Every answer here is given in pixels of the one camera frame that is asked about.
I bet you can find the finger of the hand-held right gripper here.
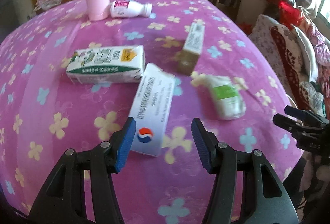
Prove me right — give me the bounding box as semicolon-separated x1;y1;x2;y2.
284;105;330;126
273;114;310;134

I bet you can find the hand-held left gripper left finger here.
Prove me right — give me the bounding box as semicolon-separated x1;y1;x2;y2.
26;117;136;224

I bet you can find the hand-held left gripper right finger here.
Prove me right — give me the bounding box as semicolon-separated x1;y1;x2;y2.
191;118;299;224

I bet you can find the white blue medicine box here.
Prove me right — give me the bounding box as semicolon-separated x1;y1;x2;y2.
128;63;176;157

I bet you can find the white green label bottle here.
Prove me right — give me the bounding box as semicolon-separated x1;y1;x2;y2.
191;73;246;120

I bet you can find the pile of clothes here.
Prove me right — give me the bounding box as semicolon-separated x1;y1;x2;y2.
291;23;330;116

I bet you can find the pink flowered blanket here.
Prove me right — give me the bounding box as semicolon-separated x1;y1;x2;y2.
0;0;306;224

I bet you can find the white green carton box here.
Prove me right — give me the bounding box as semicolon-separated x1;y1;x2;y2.
66;45;145;84

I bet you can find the floral pillow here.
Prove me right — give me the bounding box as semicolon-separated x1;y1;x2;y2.
249;14;320;111

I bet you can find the olive white medicine box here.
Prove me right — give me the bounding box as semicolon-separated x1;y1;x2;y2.
177;22;206;76

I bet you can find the red plastic bag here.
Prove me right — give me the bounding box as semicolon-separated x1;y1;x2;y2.
237;21;256;33

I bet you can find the white pill bottle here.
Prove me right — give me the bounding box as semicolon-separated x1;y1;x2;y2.
110;0;152;18

